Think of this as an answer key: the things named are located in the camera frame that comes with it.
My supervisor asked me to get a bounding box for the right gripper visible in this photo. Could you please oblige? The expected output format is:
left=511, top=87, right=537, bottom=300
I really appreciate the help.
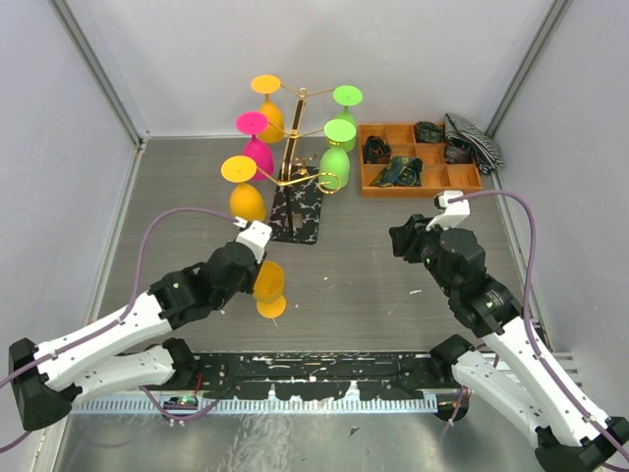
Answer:
left=388, top=213, right=458, bottom=297

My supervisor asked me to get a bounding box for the orange goblet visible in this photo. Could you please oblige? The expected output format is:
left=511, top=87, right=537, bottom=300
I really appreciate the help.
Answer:
left=253, top=261, right=286, bottom=319
left=220, top=155, right=266, bottom=221
left=251, top=75, right=285, bottom=144

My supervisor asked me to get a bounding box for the green goblet back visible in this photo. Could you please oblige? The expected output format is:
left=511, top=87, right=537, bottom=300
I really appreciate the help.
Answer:
left=319, top=118, right=356, bottom=193

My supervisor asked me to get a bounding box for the green goblet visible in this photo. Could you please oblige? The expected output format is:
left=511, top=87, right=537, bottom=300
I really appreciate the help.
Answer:
left=332, top=85, right=364, bottom=131
left=319, top=118, right=356, bottom=193

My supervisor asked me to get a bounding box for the green goblet front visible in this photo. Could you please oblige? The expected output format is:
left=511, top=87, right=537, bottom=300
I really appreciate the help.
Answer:
left=332, top=85, right=364, bottom=131

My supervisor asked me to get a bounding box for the pink plastic goblet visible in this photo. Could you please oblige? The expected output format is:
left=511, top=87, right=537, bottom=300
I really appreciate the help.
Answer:
left=236, top=111, right=274, bottom=181

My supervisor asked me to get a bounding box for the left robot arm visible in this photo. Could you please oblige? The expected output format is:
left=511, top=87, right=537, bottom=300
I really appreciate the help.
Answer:
left=7, top=241, right=266, bottom=432

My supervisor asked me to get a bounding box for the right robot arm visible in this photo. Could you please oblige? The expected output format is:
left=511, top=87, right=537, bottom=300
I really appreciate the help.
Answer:
left=389, top=214, right=628, bottom=471

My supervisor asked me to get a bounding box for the blue yellow floral tie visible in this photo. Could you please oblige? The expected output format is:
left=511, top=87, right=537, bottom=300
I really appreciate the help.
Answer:
left=371, top=155, right=424, bottom=188

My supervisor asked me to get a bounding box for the wooden compartment tray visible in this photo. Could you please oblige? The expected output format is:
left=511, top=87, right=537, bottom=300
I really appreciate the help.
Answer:
left=357, top=123, right=483, bottom=199

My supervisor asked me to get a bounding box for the black orange rolled tie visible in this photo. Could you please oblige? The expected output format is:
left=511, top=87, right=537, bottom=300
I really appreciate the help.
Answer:
left=363, top=135, right=391, bottom=164

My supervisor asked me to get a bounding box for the dark patterned rolled tie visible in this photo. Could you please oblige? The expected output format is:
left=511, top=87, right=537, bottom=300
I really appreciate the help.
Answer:
left=444, top=138, right=473, bottom=164

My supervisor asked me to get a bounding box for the dark green floral tie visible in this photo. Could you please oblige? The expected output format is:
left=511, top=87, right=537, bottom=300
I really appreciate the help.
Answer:
left=414, top=121, right=443, bottom=144

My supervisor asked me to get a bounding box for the black white striped cloth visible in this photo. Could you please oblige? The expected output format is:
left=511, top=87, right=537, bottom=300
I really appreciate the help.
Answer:
left=444, top=113, right=504, bottom=175

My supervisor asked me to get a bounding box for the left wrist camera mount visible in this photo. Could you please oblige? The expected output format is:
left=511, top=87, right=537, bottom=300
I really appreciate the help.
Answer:
left=234, top=216, right=272, bottom=264

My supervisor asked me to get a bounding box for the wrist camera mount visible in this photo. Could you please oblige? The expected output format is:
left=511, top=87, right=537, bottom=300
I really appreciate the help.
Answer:
left=427, top=190, right=471, bottom=231
left=234, top=216, right=272, bottom=264

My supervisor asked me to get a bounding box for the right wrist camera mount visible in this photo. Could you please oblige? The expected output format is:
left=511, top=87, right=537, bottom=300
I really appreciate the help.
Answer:
left=427, top=190, right=471, bottom=231

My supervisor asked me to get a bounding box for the gold wire wine glass rack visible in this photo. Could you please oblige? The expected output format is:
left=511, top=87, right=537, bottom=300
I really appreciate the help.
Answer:
left=259, top=86, right=345, bottom=243

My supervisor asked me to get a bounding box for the grey slotted cable duct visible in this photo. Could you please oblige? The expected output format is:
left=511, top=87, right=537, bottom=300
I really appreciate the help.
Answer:
left=73, top=394, right=438, bottom=415

